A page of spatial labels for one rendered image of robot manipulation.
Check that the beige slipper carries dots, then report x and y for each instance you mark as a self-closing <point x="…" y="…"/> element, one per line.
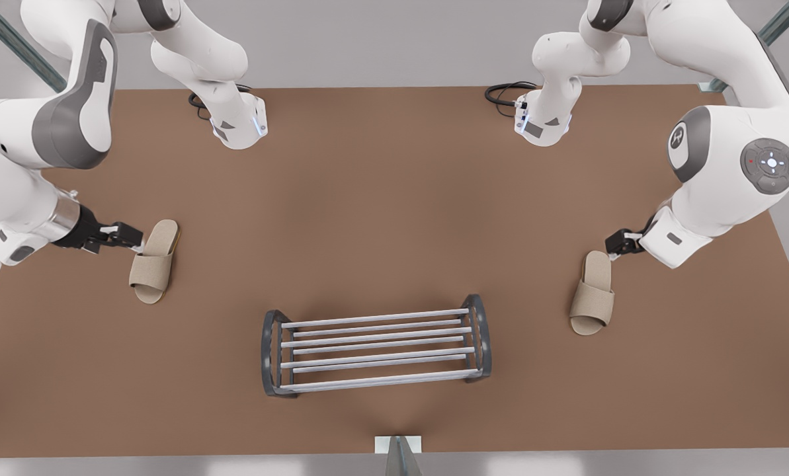
<point x="154" y="262"/>
<point x="594" y="294"/>

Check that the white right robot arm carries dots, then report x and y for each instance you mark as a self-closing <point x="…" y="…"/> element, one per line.
<point x="70" y="112"/>

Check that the grey metal shoe rack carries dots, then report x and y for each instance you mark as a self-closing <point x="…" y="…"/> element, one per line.
<point x="374" y="345"/>

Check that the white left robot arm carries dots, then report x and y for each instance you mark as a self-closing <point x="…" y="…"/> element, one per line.
<point x="731" y="165"/>

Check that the silver frame post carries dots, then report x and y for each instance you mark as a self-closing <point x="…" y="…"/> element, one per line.
<point x="761" y="36"/>
<point x="401" y="455"/>
<point x="17" y="43"/>

